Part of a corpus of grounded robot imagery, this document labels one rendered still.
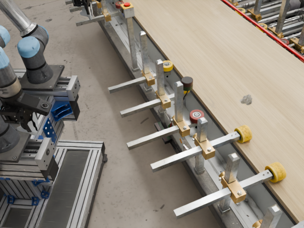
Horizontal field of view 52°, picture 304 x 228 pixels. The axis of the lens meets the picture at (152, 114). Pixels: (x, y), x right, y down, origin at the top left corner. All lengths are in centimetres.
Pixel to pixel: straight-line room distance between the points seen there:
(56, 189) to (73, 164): 23
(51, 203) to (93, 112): 112
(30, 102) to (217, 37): 159
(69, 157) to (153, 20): 127
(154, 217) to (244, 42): 141
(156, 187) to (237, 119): 103
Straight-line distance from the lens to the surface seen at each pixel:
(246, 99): 184
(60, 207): 232
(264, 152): 162
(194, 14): 265
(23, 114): 111
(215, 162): 188
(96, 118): 307
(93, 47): 406
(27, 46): 182
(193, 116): 172
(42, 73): 189
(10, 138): 158
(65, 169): 249
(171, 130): 171
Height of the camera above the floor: 214
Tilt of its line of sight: 45 degrees down
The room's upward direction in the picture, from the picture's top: 5 degrees counter-clockwise
